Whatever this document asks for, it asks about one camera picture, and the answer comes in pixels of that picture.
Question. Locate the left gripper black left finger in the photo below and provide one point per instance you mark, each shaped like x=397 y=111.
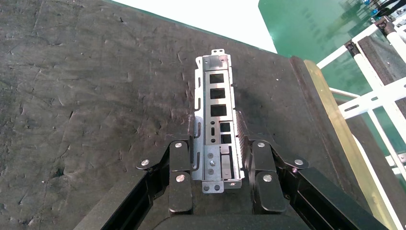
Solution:
x=179 y=190

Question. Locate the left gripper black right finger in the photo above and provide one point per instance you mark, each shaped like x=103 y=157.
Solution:
x=268 y=190

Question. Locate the metal bracket with rectangular cutouts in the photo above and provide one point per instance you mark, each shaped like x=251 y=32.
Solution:
x=215 y=60

